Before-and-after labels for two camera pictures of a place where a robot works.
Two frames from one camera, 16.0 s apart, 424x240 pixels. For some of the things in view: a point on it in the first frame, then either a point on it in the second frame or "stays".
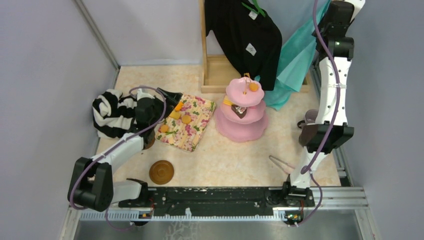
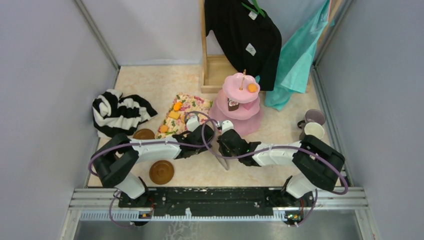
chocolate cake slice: (239, 111) → (232, 105)
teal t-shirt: (296, 57) stays
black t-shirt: (254, 39) stays
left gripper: (172, 99) → (202, 149)
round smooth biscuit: (253, 87) stays
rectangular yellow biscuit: (175, 115) stays
